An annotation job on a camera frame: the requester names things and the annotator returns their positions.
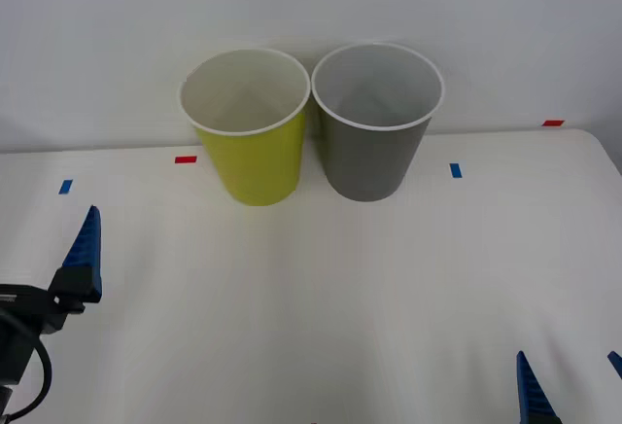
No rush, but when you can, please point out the yellow-green plastic bin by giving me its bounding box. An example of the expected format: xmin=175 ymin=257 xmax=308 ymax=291
xmin=176 ymin=47 xmax=312 ymax=207

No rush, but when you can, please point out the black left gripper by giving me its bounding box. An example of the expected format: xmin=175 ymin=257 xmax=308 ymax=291
xmin=0 ymin=204 xmax=104 ymax=387

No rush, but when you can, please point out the grey plastic bin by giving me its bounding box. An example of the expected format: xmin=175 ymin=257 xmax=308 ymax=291
xmin=310 ymin=42 xmax=446 ymax=203

